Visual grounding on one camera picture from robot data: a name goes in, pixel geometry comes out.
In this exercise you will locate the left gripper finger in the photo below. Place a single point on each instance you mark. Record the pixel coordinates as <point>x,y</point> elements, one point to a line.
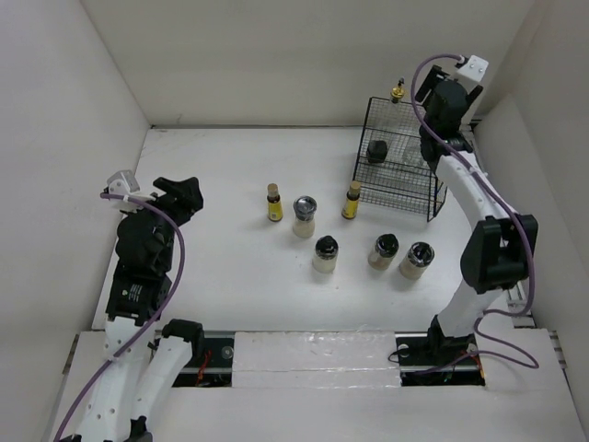
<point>190,195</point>
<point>167,186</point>

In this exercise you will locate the clear oil bottle gold spout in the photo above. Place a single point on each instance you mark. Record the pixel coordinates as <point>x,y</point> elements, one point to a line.
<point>412,156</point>

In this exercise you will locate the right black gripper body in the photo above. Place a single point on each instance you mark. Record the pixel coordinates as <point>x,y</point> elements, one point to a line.
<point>436,74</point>

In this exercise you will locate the metal rail right edge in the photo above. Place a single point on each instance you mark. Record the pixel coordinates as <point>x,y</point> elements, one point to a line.
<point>516,300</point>

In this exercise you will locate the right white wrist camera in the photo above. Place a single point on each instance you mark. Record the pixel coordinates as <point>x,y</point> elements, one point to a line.
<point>471,69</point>

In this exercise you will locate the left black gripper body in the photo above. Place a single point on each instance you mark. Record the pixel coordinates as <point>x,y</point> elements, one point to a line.
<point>178,208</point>

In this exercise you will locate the tan spice grinder silver top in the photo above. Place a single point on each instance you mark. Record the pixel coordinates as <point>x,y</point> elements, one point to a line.
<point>416,261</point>

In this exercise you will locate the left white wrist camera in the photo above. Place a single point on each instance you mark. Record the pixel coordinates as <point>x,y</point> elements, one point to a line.
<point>120,186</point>

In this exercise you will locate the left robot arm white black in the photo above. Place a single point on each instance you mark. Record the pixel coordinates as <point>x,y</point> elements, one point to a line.
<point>140,360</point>

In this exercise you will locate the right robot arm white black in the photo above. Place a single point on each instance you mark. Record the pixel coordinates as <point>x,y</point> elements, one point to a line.
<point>499,252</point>

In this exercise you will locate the small yellow bottle cork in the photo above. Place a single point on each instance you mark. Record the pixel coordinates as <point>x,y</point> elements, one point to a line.
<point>350,207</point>
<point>275,210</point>

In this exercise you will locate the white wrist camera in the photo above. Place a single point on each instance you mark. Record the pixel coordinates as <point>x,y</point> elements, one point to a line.
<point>120,186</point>
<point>471,69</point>

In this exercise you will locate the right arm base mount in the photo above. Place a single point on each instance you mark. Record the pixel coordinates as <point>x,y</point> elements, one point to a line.
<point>423,363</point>

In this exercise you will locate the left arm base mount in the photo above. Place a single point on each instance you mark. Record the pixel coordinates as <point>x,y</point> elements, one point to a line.
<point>213,369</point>

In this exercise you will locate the black wire rack basket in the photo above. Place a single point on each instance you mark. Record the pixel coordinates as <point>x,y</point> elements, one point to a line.
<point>393,184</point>

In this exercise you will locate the black top salt shaker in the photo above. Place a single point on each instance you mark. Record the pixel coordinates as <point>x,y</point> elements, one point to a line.
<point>326,254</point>

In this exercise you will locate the dark sauce bottle gold spout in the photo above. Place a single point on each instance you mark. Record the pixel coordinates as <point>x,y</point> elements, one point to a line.
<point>384,116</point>

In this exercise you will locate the brown spice shaker black top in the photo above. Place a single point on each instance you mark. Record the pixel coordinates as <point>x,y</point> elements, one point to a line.
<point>384,251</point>

